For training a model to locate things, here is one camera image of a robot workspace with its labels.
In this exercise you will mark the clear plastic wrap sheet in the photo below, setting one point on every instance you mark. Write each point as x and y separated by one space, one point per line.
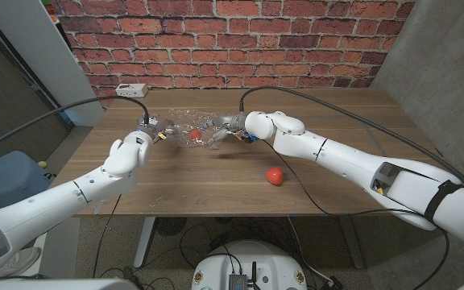
187 129

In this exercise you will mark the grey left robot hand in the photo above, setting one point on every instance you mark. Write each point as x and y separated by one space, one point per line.
153 125

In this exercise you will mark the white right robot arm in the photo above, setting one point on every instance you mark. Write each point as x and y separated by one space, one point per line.
357 169

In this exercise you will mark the red cap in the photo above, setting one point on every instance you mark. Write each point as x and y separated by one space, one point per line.
274 176

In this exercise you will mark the white table leg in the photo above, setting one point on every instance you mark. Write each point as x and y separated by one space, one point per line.
144 241

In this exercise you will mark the black round floor fan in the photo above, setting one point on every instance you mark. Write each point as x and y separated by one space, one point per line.
169 226

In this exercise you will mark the white robot chest panel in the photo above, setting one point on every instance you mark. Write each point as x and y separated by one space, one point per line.
55 285

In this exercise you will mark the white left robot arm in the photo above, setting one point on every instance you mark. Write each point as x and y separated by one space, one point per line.
55 201

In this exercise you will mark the white wall panel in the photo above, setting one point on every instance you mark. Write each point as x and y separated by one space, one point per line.
42 52

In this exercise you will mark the yellow green tennis ball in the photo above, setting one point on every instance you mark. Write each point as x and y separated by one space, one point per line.
42 164

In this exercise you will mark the small grey orange ball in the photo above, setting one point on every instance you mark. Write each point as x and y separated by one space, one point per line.
195 133

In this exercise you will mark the blue plastic bin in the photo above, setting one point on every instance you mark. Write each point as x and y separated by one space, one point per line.
6 181

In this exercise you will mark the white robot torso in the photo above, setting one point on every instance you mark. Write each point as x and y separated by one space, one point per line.
272 266

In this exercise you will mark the white power strip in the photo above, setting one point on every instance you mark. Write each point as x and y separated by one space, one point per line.
131 90

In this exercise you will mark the brick print backdrop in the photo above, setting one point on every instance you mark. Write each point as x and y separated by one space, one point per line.
232 40

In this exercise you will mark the grey sneaker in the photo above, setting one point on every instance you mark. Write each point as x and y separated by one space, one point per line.
20 262

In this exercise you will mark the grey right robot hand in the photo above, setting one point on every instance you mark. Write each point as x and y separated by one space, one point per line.
228 125

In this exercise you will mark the grey table leg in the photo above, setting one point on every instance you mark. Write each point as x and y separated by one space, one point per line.
353 245

